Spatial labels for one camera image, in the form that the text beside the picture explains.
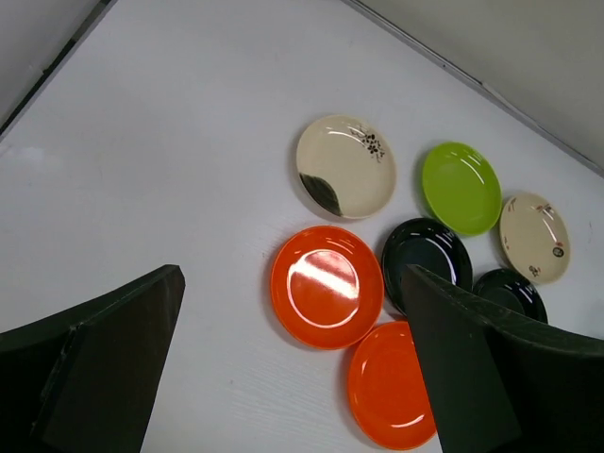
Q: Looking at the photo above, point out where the orange plate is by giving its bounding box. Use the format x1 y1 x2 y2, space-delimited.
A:
346 321 437 450
270 226 385 350

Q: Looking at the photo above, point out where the lime green plate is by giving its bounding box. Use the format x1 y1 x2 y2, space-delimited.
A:
421 142 502 236

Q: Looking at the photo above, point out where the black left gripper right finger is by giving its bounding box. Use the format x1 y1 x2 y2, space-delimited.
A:
402 265 603 452

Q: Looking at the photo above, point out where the cream plate with black brushstroke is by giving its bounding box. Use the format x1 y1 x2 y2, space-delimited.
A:
295 114 397 220

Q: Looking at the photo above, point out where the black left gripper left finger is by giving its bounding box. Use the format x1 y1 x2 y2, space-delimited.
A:
1 264 185 452

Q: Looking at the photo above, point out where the cream plate with small motifs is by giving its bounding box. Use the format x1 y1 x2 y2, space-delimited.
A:
499 192 571 284

